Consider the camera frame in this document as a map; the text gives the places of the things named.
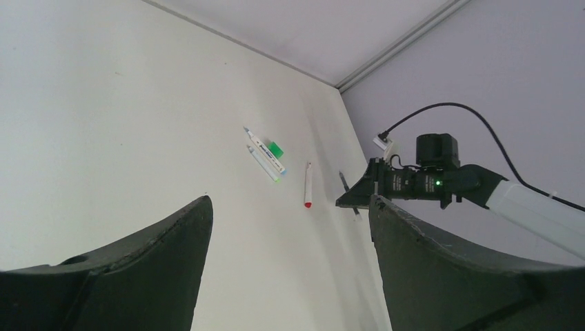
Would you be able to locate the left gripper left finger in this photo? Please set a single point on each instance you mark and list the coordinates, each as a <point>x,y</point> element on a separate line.
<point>148,280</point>

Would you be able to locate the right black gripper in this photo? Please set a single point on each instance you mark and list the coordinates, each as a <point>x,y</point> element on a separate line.
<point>411,182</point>

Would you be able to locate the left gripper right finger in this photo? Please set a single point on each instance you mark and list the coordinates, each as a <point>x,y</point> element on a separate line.
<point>435,280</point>

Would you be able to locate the white marker blue end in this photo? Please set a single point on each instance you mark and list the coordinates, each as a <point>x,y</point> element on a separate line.
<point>266,152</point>

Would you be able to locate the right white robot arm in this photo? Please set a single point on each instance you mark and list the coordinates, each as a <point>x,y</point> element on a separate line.
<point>541,214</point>

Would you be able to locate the white marker red end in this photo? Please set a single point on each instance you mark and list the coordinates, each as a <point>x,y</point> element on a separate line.
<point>308,191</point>

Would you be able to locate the green square cap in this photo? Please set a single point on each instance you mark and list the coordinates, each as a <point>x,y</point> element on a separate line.
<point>275,150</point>

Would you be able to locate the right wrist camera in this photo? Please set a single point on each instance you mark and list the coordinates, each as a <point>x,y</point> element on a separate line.
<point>384,144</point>

